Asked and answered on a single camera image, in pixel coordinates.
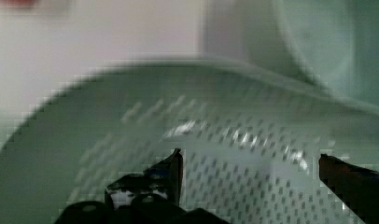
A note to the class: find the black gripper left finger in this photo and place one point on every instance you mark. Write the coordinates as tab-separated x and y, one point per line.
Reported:
151	197

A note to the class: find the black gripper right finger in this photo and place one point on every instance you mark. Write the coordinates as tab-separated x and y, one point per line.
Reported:
356	187

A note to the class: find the lavender round plate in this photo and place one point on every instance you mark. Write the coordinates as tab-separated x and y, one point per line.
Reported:
333	44

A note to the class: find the green plastic strainer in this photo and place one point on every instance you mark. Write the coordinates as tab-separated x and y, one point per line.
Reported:
250	142

